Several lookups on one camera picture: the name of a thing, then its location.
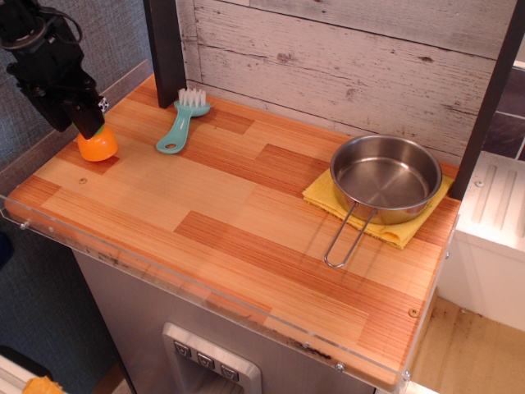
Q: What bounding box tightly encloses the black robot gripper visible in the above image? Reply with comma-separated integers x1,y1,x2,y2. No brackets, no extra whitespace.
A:
6,18,108,140

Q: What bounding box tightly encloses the orange toy fruit green top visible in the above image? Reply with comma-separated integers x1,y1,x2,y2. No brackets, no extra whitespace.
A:
77,126,118,162

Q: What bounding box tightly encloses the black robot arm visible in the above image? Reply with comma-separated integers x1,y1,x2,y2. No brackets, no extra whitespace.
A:
1,1,105,140

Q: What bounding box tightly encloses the clear acrylic left guard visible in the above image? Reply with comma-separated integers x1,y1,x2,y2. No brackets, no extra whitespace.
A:
1,60,153,196

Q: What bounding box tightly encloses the clear acrylic guard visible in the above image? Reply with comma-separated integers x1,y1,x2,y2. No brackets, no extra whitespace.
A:
1,60,153,196
5,189,418,393

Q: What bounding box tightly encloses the teal dish brush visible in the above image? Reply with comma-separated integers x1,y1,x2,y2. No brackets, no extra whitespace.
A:
156,89,211,154

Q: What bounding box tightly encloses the grey toy fridge cabinet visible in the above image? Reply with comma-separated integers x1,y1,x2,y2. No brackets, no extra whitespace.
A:
74,252,375,393

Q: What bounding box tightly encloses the yellow folded cloth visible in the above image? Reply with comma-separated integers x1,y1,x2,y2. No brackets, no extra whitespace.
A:
303,170,454,250

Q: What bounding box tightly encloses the yellow object at corner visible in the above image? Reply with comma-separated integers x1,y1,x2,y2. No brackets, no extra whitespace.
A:
22,377,64,394

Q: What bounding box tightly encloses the silver water dispenser panel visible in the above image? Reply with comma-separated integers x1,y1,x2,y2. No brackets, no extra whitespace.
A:
162,322,263,393

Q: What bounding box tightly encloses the clear acrylic front guard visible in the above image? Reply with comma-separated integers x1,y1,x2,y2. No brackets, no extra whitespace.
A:
5,189,418,393

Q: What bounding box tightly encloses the stainless steel pan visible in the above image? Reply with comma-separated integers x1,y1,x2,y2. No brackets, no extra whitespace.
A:
324,135,443,268

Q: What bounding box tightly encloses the white toy sink unit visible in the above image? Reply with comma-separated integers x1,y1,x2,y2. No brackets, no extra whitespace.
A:
437,152,524,330

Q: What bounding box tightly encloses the dark left post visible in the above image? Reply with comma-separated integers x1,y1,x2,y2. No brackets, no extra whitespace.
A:
143,0,186,108

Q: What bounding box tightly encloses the dark post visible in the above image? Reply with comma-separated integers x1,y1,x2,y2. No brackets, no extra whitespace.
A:
449,0,524,200
143,0,186,108

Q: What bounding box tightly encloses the dark right post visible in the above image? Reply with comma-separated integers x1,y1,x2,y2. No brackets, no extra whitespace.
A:
449,0,524,200

